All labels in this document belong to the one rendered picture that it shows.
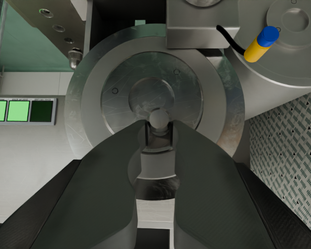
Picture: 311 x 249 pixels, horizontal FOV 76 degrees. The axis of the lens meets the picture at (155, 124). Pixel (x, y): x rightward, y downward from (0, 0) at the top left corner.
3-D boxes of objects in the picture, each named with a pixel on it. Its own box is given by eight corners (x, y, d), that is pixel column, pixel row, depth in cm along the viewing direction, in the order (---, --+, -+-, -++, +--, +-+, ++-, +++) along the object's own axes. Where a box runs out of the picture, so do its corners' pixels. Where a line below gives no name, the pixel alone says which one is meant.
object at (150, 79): (184, 37, 15) (219, 133, 14) (182, 51, 17) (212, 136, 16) (88, 66, 15) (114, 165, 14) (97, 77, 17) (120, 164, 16)
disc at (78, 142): (241, 21, 17) (251, 203, 15) (238, 25, 18) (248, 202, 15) (70, 23, 18) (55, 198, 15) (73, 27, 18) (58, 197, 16)
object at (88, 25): (101, -112, 20) (88, 57, 18) (134, 30, 44) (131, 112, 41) (96, -112, 20) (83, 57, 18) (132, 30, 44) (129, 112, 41)
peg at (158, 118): (174, 128, 11) (149, 134, 11) (172, 134, 14) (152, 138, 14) (168, 104, 11) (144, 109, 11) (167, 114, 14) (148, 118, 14)
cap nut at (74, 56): (79, 50, 51) (78, 66, 50) (85, 57, 54) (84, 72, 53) (65, 50, 51) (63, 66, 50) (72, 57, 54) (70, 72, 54)
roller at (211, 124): (224, 34, 16) (230, 181, 14) (187, 108, 42) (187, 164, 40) (84, 36, 17) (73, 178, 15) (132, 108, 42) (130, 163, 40)
